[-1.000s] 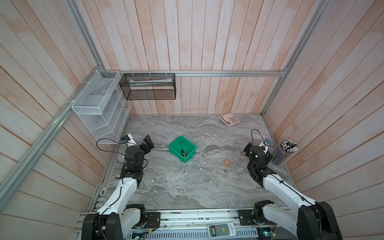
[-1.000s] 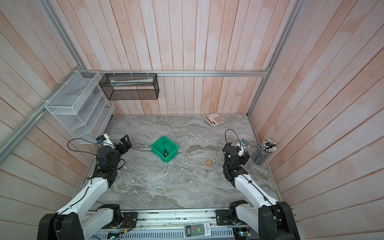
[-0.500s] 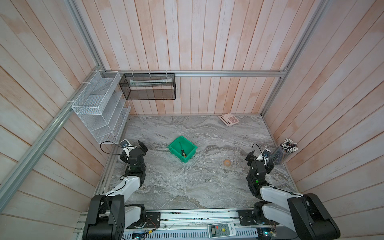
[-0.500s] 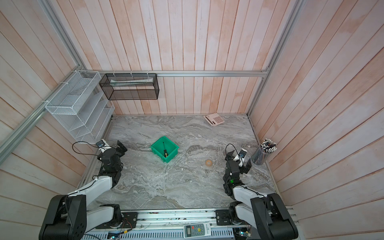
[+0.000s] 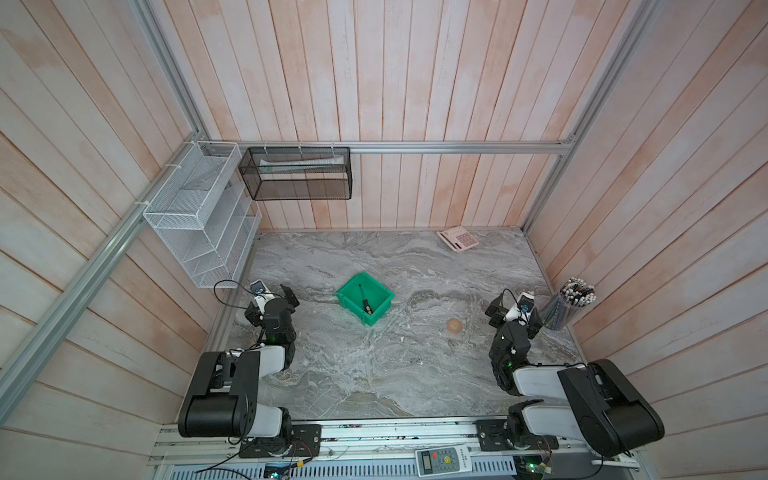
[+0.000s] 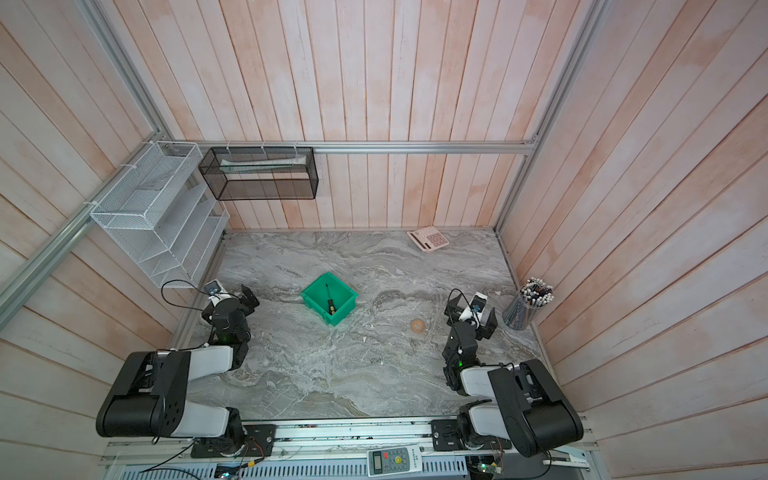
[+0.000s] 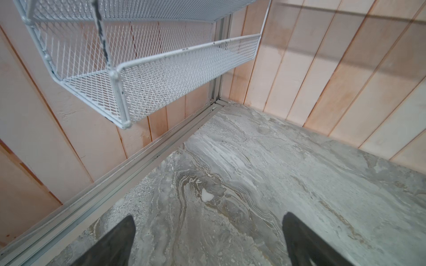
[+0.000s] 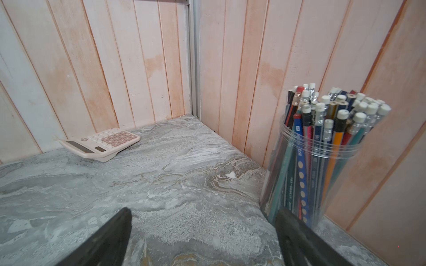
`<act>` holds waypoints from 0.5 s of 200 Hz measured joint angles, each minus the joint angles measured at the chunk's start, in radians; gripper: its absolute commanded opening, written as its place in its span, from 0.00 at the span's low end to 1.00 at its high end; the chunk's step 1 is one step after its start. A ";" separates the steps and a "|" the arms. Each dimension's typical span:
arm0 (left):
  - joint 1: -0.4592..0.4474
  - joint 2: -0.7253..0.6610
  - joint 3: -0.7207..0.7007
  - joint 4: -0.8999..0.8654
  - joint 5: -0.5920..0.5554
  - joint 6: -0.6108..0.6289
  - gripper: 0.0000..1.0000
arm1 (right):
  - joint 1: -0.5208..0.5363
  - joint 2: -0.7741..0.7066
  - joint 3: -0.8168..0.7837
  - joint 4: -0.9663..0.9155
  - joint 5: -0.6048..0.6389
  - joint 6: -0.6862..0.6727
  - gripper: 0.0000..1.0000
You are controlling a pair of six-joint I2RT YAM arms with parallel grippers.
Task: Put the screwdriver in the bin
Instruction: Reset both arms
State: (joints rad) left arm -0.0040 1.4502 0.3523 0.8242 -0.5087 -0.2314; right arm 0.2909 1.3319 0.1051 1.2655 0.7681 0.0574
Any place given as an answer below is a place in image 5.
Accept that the black yellow screwdriver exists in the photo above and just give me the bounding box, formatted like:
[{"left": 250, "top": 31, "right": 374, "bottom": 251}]
[{"left": 358, "top": 284, "right": 373, "bottom": 316}]

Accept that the green plastic bin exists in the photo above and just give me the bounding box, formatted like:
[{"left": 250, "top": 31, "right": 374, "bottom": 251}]
[{"left": 336, "top": 272, "right": 395, "bottom": 326}]

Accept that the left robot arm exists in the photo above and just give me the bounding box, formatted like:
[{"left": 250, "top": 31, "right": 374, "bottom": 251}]
[{"left": 177, "top": 280, "right": 300, "bottom": 455}]

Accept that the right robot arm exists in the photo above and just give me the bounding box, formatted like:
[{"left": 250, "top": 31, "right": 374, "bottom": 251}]
[{"left": 477, "top": 293, "right": 665, "bottom": 458}]

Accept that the small round wooden disc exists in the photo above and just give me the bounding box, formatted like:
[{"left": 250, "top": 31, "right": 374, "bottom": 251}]
[{"left": 446, "top": 319, "right": 463, "bottom": 334}]

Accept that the mesh pen holder with pens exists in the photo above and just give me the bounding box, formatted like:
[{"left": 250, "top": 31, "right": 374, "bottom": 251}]
[{"left": 540, "top": 277, "right": 597, "bottom": 331}]

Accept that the black mesh basket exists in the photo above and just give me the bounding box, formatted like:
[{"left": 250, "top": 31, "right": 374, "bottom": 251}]
[{"left": 238, "top": 146, "right": 353, "bottom": 202}]

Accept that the grey remote controller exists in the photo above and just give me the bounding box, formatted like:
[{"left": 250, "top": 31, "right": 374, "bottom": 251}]
[{"left": 414, "top": 445, "right": 472, "bottom": 478}]

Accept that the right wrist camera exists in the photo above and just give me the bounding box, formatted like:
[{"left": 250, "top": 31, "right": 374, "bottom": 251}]
[{"left": 505, "top": 292, "right": 535, "bottom": 324}]

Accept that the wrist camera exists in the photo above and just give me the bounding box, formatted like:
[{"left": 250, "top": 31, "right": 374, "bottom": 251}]
[
  {"left": 249, "top": 279, "right": 276, "bottom": 312},
  {"left": 505, "top": 292, "right": 535, "bottom": 324}
]

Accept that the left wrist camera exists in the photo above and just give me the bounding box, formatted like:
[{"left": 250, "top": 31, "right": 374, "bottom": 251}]
[{"left": 249, "top": 279, "right": 276, "bottom": 312}]

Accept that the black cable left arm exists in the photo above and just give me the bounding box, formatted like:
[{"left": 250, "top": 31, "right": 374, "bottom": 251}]
[{"left": 212, "top": 279, "right": 256, "bottom": 311}]

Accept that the white wire mesh shelf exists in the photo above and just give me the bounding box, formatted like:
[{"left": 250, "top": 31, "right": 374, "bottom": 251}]
[{"left": 144, "top": 141, "right": 261, "bottom": 289}]

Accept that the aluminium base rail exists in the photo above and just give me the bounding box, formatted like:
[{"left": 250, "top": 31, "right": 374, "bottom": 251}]
[{"left": 142, "top": 416, "right": 659, "bottom": 479}]

